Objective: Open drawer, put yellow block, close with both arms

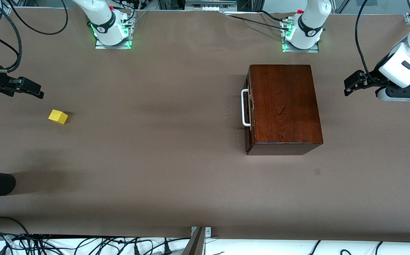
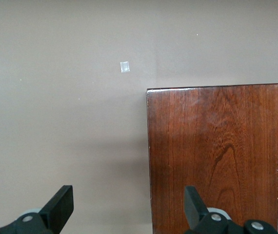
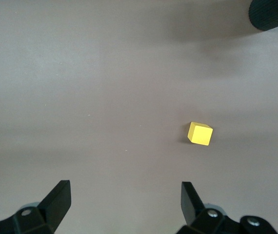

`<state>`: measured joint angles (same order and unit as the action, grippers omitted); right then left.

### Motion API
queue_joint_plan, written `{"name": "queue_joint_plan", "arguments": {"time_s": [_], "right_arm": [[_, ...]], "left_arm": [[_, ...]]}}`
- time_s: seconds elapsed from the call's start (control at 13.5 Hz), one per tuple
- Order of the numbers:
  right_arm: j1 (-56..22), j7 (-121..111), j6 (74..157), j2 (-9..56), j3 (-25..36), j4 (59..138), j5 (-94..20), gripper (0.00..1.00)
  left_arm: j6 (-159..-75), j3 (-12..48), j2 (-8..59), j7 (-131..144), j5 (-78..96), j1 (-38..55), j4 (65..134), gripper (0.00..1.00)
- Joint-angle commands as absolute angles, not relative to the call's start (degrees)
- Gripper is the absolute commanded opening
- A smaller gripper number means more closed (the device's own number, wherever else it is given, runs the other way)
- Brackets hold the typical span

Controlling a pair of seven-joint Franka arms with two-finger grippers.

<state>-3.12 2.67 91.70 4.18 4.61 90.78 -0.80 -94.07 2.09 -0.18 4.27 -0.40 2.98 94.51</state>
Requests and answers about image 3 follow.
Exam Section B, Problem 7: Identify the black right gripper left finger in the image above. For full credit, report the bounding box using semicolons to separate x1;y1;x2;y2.
0;179;72;234

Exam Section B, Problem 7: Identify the black ribbed cylinder post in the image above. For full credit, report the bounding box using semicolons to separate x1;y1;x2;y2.
248;0;278;32

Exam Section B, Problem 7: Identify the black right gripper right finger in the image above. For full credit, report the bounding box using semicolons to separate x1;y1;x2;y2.
177;181;278;234

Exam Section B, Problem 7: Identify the yellow wooden cube block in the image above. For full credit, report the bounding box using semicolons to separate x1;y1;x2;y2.
187;121;214;147

